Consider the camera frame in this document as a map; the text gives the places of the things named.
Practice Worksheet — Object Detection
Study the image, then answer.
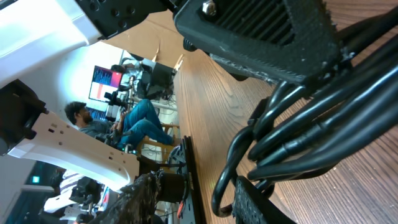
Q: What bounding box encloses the computer monitor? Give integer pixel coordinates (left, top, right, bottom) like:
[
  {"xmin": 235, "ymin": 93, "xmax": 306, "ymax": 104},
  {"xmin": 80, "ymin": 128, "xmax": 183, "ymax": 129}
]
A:
[{"xmin": 89, "ymin": 66, "xmax": 123, "ymax": 102}]

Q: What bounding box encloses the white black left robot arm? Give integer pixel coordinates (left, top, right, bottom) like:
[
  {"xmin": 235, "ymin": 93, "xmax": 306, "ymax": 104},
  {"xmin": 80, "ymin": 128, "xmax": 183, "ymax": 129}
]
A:
[{"xmin": 1, "ymin": 0, "xmax": 341, "ymax": 85}]

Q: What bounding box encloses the black USB cable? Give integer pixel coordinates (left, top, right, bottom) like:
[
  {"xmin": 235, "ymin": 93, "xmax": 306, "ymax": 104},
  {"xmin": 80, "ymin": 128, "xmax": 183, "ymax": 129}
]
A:
[{"xmin": 211, "ymin": 6, "xmax": 398, "ymax": 218}]

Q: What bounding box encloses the seated person in jeans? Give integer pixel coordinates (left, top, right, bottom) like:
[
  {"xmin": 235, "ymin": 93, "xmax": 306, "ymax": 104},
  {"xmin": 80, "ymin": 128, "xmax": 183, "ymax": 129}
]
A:
[{"xmin": 64, "ymin": 99, "xmax": 180, "ymax": 149}]

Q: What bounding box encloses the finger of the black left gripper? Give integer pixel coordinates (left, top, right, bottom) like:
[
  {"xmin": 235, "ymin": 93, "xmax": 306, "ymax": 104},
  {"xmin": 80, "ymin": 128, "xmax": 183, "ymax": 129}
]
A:
[{"xmin": 174, "ymin": 0, "xmax": 341, "ymax": 84}]

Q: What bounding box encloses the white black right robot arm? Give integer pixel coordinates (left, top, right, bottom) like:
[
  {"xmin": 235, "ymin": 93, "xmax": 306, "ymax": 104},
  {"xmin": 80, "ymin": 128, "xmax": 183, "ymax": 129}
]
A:
[{"xmin": 1, "ymin": 80, "xmax": 205, "ymax": 223}]

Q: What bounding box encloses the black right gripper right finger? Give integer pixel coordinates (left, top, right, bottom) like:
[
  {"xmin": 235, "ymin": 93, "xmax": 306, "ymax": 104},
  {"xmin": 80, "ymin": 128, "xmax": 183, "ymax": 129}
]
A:
[{"xmin": 232, "ymin": 176, "xmax": 295, "ymax": 224}]

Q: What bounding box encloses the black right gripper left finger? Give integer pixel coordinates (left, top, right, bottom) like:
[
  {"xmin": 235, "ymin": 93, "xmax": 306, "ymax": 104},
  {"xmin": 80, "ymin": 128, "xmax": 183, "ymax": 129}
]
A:
[{"xmin": 90, "ymin": 172, "xmax": 162, "ymax": 224}]

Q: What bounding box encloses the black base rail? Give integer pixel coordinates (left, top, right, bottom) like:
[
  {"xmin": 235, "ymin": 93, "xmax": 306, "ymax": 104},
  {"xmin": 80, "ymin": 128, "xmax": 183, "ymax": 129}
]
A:
[{"xmin": 178, "ymin": 136, "xmax": 206, "ymax": 224}]

